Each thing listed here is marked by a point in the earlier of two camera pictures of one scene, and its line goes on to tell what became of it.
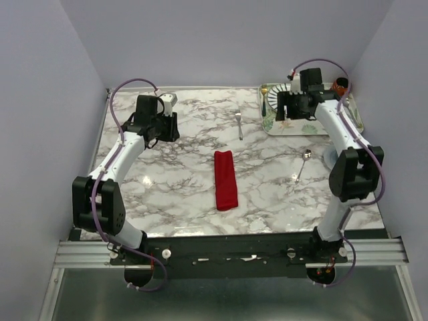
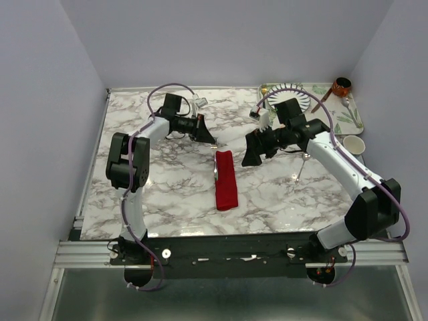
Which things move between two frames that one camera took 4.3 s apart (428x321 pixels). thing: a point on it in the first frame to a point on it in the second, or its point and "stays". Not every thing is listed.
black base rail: (223, 255) stays
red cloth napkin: (225, 184) stays
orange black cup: (341, 86) stays
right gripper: (283, 99) to (255, 141)
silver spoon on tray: (346, 104) stays
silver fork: (238, 114) to (215, 168)
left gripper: (172, 134) to (200, 132)
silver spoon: (307, 154) stays
